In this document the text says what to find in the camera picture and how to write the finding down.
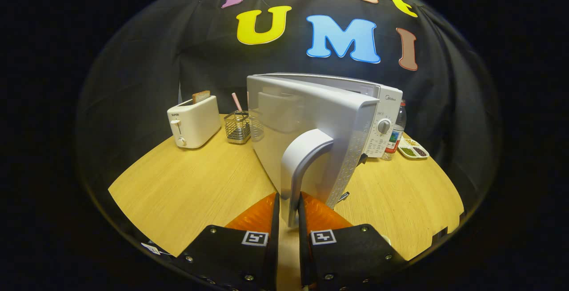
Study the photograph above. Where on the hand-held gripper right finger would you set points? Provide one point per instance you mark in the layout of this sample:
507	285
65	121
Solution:
303	246

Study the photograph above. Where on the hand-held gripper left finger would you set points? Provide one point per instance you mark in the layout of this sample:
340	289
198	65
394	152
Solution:
273	246

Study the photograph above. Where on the white microwave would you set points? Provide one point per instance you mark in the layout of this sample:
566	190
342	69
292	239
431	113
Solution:
311	113

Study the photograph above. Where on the white divided dish of beans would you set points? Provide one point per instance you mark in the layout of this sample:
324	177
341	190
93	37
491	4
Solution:
413	151

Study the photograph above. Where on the white toaster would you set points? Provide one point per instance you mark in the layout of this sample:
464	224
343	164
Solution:
195	122

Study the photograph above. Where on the pink striped straw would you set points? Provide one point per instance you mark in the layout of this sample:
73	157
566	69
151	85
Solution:
237	102

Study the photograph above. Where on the clear plastic bottle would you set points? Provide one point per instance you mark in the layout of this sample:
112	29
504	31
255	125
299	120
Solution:
397	131

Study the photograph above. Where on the brown toast slice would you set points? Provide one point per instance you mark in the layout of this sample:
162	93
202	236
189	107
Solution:
201	96

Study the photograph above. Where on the black backdrop cloth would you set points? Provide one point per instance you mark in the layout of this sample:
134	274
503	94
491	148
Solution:
133	82

